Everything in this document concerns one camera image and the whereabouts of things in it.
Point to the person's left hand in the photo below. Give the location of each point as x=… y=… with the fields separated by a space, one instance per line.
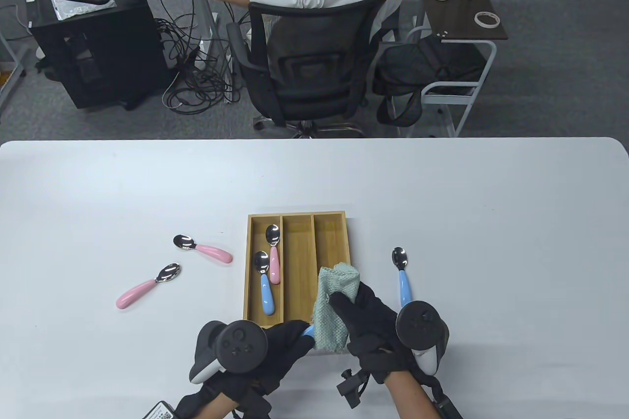
x=285 y=350

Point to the person's right hand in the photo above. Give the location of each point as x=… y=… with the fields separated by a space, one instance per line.
x=373 y=340

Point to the black and white controller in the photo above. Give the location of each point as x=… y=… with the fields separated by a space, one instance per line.
x=241 y=345
x=420 y=325

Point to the green fish scale cleaning cloth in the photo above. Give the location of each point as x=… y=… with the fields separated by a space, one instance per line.
x=334 y=281

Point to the person's left forearm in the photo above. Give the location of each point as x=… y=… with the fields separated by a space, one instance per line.
x=218 y=406

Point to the person's right forearm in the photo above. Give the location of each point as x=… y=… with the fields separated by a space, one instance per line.
x=410 y=397

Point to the bamboo cutlery tray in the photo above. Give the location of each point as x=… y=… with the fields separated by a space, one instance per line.
x=299 y=262

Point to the black mesh office chair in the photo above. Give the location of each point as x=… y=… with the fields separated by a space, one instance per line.
x=309 y=80

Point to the black bag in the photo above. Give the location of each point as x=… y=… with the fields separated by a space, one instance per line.
x=427 y=65

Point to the white tape roll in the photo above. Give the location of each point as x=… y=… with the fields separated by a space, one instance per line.
x=479 y=20

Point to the black cabinet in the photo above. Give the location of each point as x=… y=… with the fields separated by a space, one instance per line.
x=108 y=60

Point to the silver foil bag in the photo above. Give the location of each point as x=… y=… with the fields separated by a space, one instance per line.
x=73 y=9

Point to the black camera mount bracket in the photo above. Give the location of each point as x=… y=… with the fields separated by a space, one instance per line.
x=351 y=387
x=255 y=402

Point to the brown side table white frame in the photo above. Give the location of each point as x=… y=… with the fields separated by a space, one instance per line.
x=462 y=6

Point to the white metal frame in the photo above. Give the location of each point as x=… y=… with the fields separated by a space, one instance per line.
x=17 y=63

